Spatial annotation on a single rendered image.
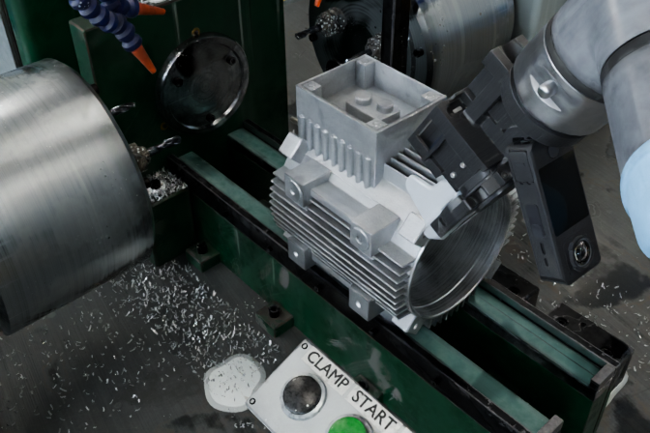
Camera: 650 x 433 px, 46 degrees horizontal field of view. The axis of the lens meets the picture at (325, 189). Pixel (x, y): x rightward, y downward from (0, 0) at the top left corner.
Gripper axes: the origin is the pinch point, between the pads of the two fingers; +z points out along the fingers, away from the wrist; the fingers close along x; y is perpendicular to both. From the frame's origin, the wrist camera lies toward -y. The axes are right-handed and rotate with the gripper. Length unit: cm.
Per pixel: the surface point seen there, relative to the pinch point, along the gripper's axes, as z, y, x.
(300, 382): -0.4, -3.3, 19.5
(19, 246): 13.8, 21.6, 28.7
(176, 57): 24.3, 39.5, -2.0
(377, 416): -3.6, -8.5, 17.3
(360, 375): 27.2, -6.3, 1.4
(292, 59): 63, 51, -45
